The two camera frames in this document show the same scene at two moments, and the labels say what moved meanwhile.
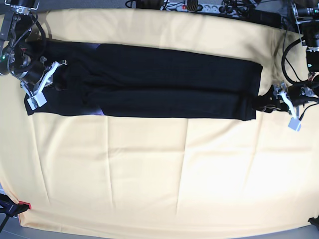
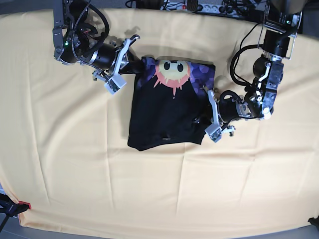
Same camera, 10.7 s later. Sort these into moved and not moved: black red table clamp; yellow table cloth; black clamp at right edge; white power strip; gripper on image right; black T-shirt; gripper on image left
Moved: gripper on image right; gripper on image left; black T-shirt
Not moved: black clamp at right edge; white power strip; black red table clamp; yellow table cloth
